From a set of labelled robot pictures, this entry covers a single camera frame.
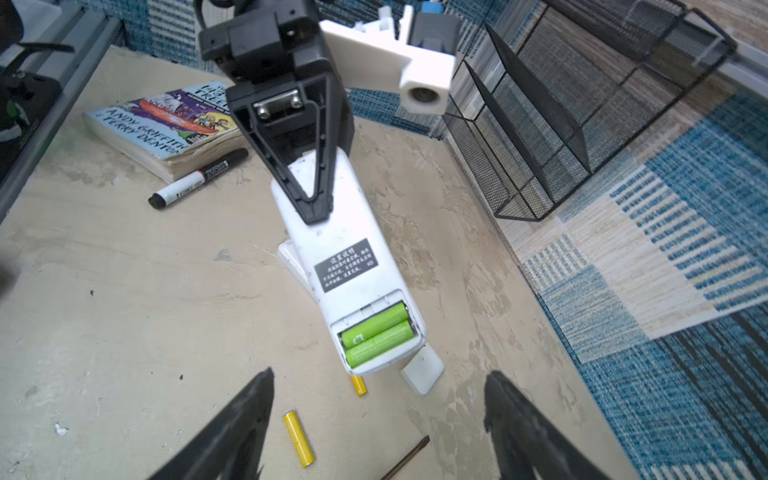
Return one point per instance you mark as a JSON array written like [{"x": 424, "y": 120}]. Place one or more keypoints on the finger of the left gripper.
[{"x": 286, "y": 117}]

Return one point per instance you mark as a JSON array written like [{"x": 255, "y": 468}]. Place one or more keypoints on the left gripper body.
[{"x": 267, "y": 40}]

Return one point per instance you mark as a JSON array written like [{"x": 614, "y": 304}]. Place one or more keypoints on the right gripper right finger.
[{"x": 527, "y": 445}]

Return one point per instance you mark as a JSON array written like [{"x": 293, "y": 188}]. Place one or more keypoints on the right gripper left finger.
[{"x": 230, "y": 445}]

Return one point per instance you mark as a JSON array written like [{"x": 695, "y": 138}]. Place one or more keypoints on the yellow battery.
[
  {"x": 298, "y": 438},
  {"x": 359, "y": 385}
]

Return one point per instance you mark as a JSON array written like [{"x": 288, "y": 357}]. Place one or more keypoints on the black yellow screwdriver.
[{"x": 407, "y": 458}]

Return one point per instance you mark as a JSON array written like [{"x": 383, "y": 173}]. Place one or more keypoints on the red remote control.
[{"x": 351, "y": 272}]

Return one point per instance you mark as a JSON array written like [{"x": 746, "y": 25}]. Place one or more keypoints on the red remote battery cover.
[{"x": 423, "y": 370}]

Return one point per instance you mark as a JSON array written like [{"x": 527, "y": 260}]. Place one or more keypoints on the white remote control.
[{"x": 288, "y": 255}]

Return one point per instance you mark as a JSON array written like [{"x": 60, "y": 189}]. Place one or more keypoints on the colourful paperback book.
[{"x": 171, "y": 134}]

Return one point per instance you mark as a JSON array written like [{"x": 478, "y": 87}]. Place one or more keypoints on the black white marker pen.
[{"x": 180, "y": 188}]

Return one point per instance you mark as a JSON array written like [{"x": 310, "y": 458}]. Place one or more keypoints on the lower green battery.
[{"x": 379, "y": 344}]

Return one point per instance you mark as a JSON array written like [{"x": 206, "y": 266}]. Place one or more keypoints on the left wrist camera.
[{"x": 414, "y": 57}]

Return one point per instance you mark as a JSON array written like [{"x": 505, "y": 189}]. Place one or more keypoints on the black wire shelf rack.
[{"x": 535, "y": 114}]

